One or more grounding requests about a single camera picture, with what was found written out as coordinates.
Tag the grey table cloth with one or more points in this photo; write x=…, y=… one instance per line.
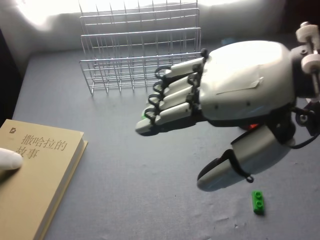
x=150, y=175

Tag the tan paperback book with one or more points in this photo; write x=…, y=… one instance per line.
x=37, y=180

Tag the green toy brick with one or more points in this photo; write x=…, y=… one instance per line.
x=258, y=202

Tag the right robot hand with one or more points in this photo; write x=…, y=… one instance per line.
x=237, y=82

